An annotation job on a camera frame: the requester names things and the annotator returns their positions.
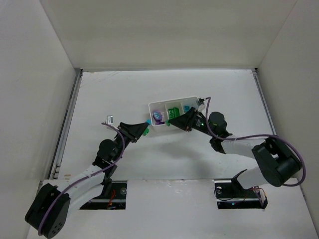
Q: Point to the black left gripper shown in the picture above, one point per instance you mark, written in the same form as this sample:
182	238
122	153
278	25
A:
127	132

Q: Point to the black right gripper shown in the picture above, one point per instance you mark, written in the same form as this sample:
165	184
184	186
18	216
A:
190	121

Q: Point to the green lego plate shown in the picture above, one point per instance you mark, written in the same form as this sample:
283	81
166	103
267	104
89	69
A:
176	112

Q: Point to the purple curved lego brick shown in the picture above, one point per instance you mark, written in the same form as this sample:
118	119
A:
158	117

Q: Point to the small green lego brick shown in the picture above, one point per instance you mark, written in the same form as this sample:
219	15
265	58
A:
171	113

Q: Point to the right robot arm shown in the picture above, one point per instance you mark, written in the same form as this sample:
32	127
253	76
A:
224	142

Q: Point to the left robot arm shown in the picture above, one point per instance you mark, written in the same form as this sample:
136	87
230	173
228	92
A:
53	203

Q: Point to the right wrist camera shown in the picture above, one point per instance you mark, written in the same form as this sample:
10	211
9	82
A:
201	104

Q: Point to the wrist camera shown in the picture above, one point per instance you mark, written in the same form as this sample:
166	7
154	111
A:
201	104
110	120

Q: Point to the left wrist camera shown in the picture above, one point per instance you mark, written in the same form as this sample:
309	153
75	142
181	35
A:
110	120

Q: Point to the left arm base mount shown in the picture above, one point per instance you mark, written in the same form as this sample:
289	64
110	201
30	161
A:
110	199

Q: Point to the right aluminium rail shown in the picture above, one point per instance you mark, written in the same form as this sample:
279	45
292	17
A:
268	117

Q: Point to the aluminium rail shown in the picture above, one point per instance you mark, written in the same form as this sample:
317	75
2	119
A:
55	164
268	117

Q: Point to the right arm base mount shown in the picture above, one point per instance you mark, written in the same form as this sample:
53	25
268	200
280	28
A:
230	195

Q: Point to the left aluminium rail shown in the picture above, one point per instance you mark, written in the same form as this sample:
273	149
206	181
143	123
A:
55	164

